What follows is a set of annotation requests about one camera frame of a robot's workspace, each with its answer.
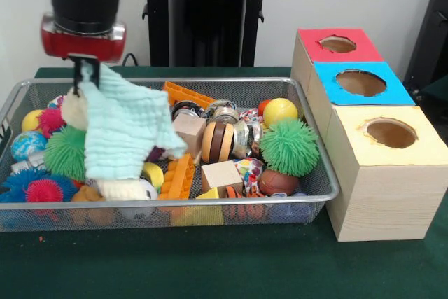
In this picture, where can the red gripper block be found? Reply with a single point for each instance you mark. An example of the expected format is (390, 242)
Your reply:
(84, 45)

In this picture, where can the cream waffle cloth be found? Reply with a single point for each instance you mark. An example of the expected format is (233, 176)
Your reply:
(75, 113)

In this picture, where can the mint waffle cloth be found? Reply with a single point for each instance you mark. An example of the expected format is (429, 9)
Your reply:
(119, 131)

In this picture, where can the green spiky ball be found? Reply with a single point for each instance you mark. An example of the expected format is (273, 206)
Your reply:
(64, 153)

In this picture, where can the wooden box with three holes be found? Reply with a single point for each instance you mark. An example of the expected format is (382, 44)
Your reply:
(385, 201)

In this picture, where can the globe print ball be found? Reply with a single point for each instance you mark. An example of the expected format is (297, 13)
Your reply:
(28, 145)

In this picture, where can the orange flat toy plate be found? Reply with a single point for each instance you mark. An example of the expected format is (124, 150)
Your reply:
(185, 92)

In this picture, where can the orange toy brick with pegs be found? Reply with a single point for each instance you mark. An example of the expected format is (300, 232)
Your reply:
(178, 180)

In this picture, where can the wooden striped round toy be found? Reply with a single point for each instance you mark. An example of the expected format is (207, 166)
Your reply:
(217, 141)

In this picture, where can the yellow ball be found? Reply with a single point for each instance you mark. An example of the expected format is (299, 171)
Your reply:
(280, 111)

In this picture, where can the green spiky toy with eyes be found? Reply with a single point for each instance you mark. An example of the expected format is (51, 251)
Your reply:
(288, 146)

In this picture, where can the small brown football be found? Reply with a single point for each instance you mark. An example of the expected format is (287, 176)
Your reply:
(278, 181)

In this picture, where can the dark green table cloth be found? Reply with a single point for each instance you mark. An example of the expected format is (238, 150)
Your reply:
(210, 264)

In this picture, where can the black chair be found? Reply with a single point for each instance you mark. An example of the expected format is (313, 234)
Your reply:
(432, 26)

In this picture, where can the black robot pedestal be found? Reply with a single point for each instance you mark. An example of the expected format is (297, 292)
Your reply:
(210, 15)

